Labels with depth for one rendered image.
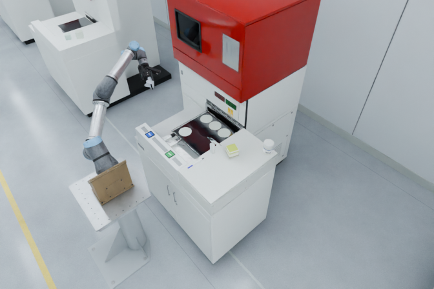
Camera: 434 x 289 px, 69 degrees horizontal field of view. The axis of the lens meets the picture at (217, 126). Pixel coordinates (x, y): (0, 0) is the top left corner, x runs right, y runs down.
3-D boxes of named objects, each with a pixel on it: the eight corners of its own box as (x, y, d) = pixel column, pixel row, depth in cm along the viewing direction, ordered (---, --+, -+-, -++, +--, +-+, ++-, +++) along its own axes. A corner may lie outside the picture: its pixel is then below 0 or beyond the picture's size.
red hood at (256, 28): (237, 29, 299) (240, -38, 258) (307, 64, 255) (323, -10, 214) (172, 57, 264) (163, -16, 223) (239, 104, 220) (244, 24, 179)
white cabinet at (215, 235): (199, 161, 341) (194, 103, 284) (265, 222, 288) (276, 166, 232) (148, 195, 311) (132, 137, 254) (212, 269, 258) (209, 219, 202)
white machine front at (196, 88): (183, 91, 296) (180, 55, 268) (245, 139, 251) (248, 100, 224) (181, 93, 294) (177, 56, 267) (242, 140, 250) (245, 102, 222)
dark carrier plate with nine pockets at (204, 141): (207, 111, 264) (207, 111, 264) (236, 133, 245) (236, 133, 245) (174, 131, 248) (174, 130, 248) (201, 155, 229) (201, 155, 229)
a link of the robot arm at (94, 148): (93, 159, 197) (82, 140, 196) (90, 162, 208) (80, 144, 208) (110, 149, 203) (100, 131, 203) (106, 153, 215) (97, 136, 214)
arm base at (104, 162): (97, 175, 196) (89, 161, 195) (97, 175, 210) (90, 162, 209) (119, 162, 201) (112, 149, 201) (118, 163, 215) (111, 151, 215)
